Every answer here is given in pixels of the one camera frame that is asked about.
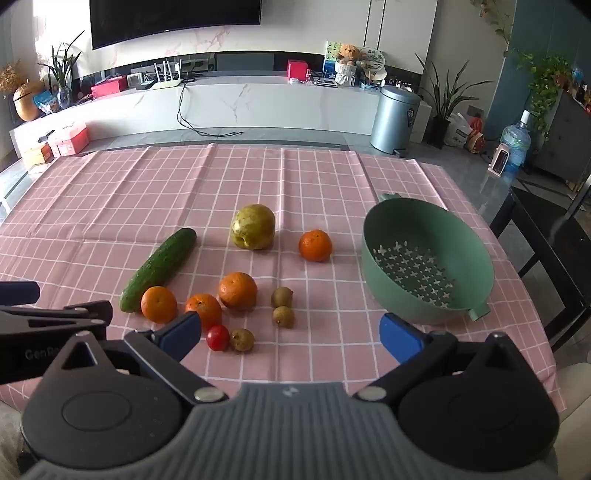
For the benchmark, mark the long red gift box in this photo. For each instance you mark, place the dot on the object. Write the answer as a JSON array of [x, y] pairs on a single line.
[[109, 87]]

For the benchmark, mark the black dining chair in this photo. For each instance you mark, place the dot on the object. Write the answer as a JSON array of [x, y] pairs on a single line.
[[554, 240]]

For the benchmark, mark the grey drawer cabinet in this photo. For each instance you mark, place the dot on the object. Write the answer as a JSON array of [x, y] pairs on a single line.
[[565, 138]]

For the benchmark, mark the large water bottle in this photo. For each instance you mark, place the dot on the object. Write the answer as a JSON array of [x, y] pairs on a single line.
[[516, 143]]

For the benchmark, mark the large orange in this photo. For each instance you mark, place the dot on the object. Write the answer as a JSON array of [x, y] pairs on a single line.
[[238, 290]]

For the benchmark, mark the tall potted plant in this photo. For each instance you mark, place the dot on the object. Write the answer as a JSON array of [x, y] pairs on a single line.
[[436, 131]]

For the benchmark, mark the pink storage boxes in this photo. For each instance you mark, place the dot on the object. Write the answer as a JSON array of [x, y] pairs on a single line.
[[71, 141]]

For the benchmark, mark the small pink heater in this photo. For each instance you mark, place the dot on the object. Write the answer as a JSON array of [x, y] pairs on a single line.
[[499, 160]]

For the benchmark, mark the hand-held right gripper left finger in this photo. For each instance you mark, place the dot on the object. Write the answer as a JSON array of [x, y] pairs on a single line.
[[183, 331]]

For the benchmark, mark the orange gourd vase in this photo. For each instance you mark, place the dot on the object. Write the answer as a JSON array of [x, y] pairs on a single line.
[[28, 104]]

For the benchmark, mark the white router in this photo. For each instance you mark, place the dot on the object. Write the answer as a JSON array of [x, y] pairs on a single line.
[[167, 83]]

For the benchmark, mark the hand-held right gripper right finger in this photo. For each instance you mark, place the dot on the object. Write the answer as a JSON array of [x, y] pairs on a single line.
[[400, 338]]

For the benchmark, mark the green plastic colander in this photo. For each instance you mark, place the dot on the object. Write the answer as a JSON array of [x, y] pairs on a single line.
[[464, 240]]

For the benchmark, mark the green cucumber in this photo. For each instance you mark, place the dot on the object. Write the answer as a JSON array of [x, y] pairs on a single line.
[[159, 270]]

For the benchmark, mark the red plastic bag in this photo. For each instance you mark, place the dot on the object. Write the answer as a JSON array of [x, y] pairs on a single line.
[[475, 136]]

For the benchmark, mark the brown ginger root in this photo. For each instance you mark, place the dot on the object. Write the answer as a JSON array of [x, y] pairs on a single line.
[[283, 317]]

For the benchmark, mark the red cherry tomato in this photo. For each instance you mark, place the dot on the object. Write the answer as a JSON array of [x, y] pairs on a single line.
[[218, 338]]

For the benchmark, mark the trailing green pothos plant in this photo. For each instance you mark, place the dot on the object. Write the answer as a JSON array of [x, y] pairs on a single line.
[[545, 78]]

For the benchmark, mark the brown teddy bear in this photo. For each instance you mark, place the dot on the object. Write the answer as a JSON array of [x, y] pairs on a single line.
[[349, 53]]

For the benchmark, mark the yellow-green pear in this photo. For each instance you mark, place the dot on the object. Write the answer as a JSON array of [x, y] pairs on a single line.
[[253, 227]]

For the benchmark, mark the cardboard box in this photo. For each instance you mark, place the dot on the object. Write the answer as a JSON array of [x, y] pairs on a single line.
[[37, 156]]

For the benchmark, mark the small orange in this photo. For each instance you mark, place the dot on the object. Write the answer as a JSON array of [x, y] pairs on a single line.
[[206, 307], [159, 304], [315, 245]]

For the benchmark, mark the black television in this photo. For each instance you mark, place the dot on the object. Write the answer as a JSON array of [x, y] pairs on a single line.
[[175, 18]]

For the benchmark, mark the white plastic bag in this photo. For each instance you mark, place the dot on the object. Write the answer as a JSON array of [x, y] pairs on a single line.
[[458, 131]]

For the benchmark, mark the round decorative fan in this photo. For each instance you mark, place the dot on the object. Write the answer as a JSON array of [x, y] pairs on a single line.
[[373, 62]]

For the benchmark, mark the white marble tv cabinet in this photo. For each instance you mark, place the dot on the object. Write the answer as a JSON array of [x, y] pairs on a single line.
[[286, 106]]

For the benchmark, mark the pink checked tablecloth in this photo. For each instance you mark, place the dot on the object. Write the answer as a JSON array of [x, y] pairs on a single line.
[[138, 194]]

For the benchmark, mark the potted orchid plant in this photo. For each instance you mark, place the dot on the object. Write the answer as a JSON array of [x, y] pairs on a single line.
[[62, 87]]

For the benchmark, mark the grey pedal trash can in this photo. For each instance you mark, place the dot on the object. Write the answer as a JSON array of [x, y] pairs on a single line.
[[392, 120]]

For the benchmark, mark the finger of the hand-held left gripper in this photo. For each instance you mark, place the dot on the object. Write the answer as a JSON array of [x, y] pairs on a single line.
[[90, 311], [18, 293]]

